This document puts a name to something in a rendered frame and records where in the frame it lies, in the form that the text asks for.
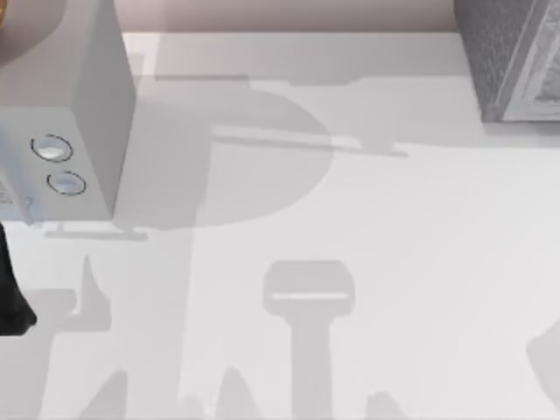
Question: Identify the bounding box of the large round microwave knob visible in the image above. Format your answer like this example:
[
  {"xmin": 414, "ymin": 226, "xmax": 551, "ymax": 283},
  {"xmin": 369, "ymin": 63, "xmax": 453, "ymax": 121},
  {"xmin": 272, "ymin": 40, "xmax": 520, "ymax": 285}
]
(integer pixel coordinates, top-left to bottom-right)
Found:
[{"xmin": 30, "ymin": 134, "xmax": 74, "ymax": 164}]

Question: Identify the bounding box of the small round microwave knob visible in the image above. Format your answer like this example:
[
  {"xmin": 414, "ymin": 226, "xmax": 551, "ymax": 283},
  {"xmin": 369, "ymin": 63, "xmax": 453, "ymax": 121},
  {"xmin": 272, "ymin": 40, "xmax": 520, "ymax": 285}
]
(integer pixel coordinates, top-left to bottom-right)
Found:
[{"xmin": 45, "ymin": 171, "xmax": 88, "ymax": 197}]

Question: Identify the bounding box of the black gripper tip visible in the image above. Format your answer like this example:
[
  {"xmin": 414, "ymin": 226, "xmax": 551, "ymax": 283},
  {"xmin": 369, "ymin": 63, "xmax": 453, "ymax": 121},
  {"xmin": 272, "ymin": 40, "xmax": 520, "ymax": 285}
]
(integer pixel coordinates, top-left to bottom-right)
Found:
[{"xmin": 0, "ymin": 221, "xmax": 38, "ymax": 337}]

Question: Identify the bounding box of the pale microwave oven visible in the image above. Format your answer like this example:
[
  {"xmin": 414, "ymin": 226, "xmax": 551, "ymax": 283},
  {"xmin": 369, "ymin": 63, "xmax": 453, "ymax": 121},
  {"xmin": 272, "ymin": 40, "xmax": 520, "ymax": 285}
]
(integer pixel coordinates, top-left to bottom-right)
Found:
[{"xmin": 0, "ymin": 0, "xmax": 137, "ymax": 227}]

